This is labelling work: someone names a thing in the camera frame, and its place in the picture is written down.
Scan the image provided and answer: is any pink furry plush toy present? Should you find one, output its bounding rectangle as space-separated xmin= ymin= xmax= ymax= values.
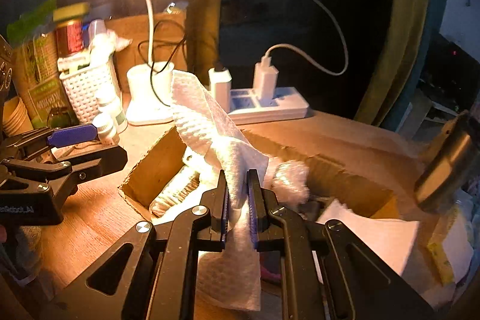
xmin=269 ymin=160 xmax=310 ymax=210

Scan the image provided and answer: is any white paper towel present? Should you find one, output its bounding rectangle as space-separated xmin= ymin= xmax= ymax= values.
xmin=172 ymin=71 xmax=269 ymax=311

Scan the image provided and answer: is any open cardboard box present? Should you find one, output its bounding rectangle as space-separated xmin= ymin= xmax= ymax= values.
xmin=118 ymin=124 xmax=432 ymax=298

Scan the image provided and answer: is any small white bottle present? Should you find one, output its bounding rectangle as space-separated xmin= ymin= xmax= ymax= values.
xmin=92 ymin=113 xmax=120 ymax=145

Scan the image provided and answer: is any green printed package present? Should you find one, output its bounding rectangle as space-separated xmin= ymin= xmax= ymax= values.
xmin=13 ymin=32 xmax=78 ymax=128

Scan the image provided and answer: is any white folded cloth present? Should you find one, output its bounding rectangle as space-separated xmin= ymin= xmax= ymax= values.
xmin=316 ymin=199 xmax=420 ymax=275

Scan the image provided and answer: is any white power strip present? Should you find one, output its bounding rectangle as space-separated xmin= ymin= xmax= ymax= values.
xmin=229 ymin=87 xmax=309 ymax=125

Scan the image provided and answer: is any red tin can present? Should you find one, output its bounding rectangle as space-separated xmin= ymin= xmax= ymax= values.
xmin=55 ymin=19 xmax=84 ymax=58

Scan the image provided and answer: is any brown cardboard box behind lamp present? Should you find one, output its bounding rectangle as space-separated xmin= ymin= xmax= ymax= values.
xmin=104 ymin=10 xmax=189 ymax=94

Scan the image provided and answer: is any stainless steel travel mug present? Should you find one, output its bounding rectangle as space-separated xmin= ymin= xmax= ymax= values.
xmin=414 ymin=112 xmax=479 ymax=213

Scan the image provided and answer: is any yellow green curtain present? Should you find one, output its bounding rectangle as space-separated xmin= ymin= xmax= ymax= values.
xmin=355 ymin=0 xmax=429 ymax=126

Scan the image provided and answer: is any white charger with black cable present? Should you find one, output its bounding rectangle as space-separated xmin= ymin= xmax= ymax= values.
xmin=136 ymin=18 xmax=234 ymax=115

